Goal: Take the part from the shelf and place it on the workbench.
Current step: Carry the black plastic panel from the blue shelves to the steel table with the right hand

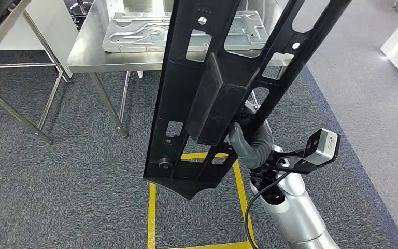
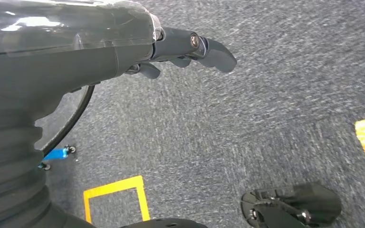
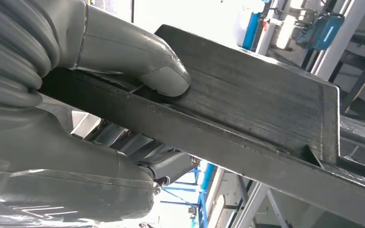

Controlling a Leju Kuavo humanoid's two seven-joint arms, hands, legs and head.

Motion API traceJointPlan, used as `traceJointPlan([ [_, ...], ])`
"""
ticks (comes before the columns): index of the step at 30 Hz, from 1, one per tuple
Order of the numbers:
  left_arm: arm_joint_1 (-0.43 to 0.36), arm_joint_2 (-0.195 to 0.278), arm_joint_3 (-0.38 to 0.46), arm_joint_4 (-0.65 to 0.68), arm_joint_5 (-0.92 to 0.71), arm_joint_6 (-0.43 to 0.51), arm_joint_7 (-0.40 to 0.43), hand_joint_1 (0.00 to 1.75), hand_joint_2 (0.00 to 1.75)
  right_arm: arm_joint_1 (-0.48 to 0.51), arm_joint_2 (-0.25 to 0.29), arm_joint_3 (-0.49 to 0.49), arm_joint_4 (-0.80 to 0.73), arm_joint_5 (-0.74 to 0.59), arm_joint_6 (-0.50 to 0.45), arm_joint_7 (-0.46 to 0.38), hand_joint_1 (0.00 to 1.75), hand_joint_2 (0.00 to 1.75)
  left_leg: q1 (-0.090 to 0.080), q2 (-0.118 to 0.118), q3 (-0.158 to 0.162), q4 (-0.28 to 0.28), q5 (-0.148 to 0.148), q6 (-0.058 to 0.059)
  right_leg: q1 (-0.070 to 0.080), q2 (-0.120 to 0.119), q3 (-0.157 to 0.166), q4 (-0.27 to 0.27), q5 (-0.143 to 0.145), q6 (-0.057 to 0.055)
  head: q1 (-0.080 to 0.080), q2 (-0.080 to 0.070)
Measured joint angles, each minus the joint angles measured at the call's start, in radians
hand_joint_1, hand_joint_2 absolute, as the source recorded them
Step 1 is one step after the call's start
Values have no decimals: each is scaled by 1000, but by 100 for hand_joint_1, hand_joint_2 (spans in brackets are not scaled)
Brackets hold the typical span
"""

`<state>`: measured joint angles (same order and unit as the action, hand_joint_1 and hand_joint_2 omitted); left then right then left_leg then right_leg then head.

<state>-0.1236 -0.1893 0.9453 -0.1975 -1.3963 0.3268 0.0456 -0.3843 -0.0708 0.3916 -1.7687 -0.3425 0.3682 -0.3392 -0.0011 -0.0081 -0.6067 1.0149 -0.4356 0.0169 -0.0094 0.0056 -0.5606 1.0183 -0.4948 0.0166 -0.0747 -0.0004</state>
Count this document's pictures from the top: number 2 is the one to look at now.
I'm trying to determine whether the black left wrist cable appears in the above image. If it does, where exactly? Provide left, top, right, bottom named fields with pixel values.
left=42, top=85, right=96, bottom=157

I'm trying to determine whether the robot left arm ribbed sleeve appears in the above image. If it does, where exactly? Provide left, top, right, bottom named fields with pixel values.
left=0, top=125, right=98, bottom=228

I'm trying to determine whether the black robot foot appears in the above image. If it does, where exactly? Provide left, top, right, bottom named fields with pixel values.
left=240, top=181, right=343, bottom=228

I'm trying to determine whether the blue wheeled metal rack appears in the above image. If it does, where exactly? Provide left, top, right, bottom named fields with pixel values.
left=38, top=144, right=77, bottom=171

